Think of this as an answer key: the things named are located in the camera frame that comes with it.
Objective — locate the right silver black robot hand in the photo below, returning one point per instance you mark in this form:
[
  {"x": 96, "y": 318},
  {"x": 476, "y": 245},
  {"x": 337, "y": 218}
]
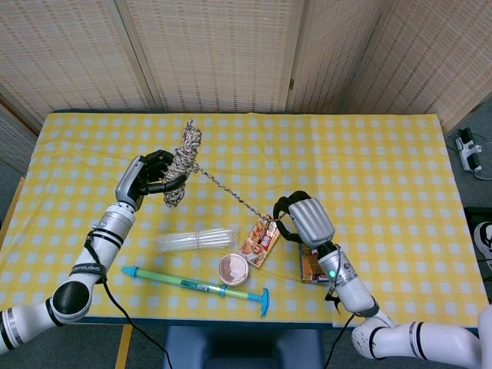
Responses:
[{"x": 311, "y": 221}]

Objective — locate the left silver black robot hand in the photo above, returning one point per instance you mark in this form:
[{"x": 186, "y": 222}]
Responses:
[{"x": 132, "y": 180}]

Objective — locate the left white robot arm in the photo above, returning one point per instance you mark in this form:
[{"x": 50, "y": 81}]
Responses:
[{"x": 88, "y": 265}]

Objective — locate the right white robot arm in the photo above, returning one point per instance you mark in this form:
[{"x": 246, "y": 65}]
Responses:
[{"x": 357, "y": 296}]

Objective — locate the yellow curry box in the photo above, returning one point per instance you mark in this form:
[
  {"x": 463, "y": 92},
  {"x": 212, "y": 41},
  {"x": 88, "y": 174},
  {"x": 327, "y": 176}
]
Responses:
[{"x": 261, "y": 242}]

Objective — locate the yellow white checked tablecloth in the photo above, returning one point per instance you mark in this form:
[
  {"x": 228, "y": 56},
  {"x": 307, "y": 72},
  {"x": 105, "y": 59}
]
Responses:
[{"x": 346, "y": 161}]

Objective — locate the green blue water pump toy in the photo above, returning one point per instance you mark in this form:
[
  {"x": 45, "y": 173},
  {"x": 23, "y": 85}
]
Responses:
[{"x": 192, "y": 285}]

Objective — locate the blue grey robot torso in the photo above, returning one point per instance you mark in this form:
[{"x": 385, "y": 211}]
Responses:
[{"x": 242, "y": 348}]

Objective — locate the woven folding screen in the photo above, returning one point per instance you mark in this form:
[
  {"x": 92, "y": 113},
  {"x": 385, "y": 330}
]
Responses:
[{"x": 215, "y": 54}]

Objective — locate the white power strip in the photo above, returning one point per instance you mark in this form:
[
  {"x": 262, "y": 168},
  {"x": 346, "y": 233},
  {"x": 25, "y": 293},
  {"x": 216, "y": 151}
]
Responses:
[{"x": 467, "y": 151}]

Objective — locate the black white floor object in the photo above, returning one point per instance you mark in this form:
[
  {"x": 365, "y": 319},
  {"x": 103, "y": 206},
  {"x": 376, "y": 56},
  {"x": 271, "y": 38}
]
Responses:
[{"x": 482, "y": 238}]

